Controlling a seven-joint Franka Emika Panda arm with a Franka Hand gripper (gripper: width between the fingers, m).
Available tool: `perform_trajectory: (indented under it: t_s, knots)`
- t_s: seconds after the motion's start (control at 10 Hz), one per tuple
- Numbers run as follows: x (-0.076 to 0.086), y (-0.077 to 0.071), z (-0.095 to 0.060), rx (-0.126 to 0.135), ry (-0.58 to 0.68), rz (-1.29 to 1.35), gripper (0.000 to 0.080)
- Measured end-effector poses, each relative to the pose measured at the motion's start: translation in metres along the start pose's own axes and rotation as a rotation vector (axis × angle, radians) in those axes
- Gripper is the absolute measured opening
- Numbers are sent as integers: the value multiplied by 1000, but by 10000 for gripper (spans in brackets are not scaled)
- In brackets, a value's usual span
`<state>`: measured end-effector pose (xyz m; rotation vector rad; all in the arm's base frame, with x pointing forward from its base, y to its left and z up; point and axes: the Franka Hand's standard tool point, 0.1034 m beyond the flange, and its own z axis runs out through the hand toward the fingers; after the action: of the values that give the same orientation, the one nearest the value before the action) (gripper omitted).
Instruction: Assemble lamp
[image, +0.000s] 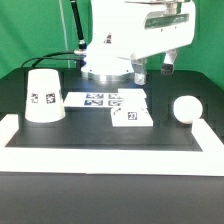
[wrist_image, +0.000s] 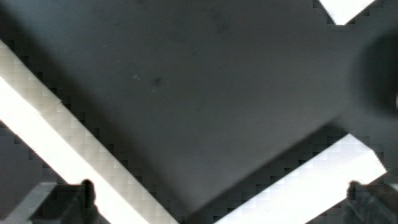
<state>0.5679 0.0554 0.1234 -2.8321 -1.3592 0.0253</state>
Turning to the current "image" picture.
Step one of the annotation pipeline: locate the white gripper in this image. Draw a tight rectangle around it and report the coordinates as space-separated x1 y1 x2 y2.
124 0 196 85

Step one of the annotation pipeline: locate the white lamp base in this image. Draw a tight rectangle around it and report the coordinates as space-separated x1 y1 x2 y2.
111 88 153 127

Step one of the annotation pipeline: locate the white lamp bulb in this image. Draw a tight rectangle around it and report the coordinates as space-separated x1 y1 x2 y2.
173 95 203 124

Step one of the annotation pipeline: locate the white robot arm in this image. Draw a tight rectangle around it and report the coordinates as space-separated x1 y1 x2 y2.
81 0 196 85

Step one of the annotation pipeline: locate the white lamp shade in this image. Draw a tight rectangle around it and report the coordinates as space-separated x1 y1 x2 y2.
25 69 65 123

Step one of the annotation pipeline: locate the white marker sheet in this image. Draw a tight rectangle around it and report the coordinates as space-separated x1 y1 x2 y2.
64 92 123 108

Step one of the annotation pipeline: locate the black hose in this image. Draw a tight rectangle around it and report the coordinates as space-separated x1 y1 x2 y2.
69 0 88 51

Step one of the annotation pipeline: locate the black cable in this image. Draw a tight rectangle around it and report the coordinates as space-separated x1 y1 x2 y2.
20 50 88 69

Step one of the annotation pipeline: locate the white U-shaped frame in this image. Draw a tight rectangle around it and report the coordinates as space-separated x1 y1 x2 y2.
0 114 224 176

